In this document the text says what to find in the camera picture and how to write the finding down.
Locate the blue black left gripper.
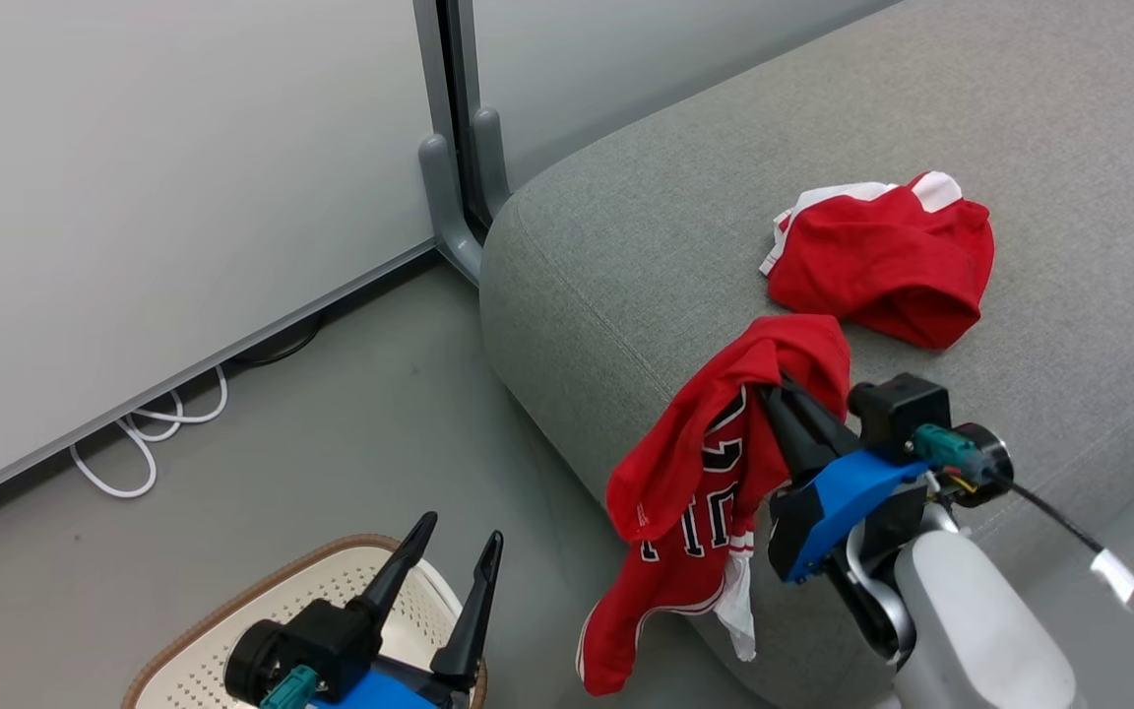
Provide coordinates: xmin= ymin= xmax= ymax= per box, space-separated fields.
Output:
xmin=222 ymin=511 xmax=505 ymax=709

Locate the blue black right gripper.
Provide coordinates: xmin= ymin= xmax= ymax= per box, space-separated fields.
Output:
xmin=758 ymin=373 xmax=1014 ymax=585

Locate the red basketball jersey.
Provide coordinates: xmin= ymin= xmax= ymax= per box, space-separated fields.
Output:
xmin=759 ymin=170 xmax=997 ymax=352
xmin=576 ymin=313 xmax=853 ymax=697

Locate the grey fabric sofa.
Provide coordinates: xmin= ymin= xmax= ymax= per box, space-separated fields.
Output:
xmin=478 ymin=0 xmax=1134 ymax=709

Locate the white plastic laundry basket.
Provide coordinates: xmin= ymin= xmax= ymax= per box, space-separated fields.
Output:
xmin=121 ymin=534 xmax=489 ymax=709

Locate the grey partition foot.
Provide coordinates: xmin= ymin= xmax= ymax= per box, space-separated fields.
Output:
xmin=417 ymin=133 xmax=485 ymax=288
xmin=471 ymin=106 xmax=513 ymax=224

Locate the narrow white partition panel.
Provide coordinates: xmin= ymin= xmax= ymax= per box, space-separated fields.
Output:
xmin=457 ymin=0 xmax=908 ymax=193

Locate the large white partition panel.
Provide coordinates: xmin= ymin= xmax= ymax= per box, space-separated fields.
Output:
xmin=0 ymin=0 xmax=450 ymax=518

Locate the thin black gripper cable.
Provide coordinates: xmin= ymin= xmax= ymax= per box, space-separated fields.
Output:
xmin=995 ymin=471 xmax=1134 ymax=664

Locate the black floor cable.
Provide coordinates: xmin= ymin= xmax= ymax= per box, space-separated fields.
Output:
xmin=230 ymin=312 xmax=325 ymax=369

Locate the white looped cable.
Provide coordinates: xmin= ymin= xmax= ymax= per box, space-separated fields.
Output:
xmin=69 ymin=364 xmax=230 ymax=500

